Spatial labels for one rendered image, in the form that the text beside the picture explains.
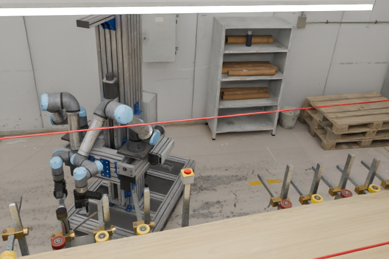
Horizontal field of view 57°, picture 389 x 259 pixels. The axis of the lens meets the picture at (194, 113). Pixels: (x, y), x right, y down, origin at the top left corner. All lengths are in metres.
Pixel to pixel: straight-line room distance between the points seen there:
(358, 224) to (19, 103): 4.01
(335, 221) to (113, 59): 1.92
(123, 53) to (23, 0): 1.40
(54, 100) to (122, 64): 0.56
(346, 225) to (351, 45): 3.43
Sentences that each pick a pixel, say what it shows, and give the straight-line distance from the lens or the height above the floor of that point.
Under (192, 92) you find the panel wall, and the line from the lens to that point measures 4.93.
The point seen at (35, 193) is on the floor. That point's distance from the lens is 4.19.
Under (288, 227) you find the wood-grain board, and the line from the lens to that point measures 2.50.
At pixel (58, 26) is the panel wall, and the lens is 4.55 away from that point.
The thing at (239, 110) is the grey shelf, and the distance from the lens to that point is 5.24.
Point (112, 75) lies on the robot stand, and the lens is 2.72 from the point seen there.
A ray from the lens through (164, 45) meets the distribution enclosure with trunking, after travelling 4.37.
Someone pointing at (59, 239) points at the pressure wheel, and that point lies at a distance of 2.39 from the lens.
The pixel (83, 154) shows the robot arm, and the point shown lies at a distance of 2.39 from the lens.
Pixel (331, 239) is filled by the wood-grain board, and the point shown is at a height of 0.90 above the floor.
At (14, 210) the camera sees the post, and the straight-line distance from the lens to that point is 2.31.
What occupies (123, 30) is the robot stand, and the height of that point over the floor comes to 1.90.
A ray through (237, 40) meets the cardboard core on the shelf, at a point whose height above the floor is 1.31.
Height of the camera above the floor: 2.62
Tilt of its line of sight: 29 degrees down
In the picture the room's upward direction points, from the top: 3 degrees clockwise
